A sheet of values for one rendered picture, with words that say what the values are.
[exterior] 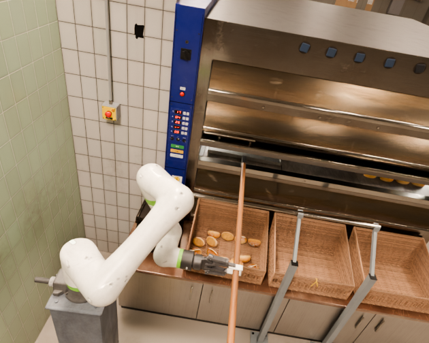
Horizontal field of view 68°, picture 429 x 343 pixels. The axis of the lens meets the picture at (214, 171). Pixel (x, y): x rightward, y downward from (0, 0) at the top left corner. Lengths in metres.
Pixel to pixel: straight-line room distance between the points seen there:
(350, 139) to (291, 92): 0.51
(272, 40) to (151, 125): 0.93
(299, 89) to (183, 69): 0.70
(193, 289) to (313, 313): 0.87
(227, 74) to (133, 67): 0.57
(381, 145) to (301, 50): 0.84
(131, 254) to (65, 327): 0.54
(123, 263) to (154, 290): 1.29
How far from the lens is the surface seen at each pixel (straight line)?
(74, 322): 1.56
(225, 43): 1.94
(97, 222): 2.94
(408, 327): 2.84
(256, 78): 2.00
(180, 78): 2.00
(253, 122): 2.10
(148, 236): 1.19
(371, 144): 2.31
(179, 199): 1.17
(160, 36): 1.99
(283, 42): 1.94
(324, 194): 2.49
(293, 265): 2.04
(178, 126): 2.13
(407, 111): 2.27
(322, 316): 2.61
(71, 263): 1.29
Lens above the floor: 2.43
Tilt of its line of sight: 35 degrees down
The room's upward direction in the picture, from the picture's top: 10 degrees clockwise
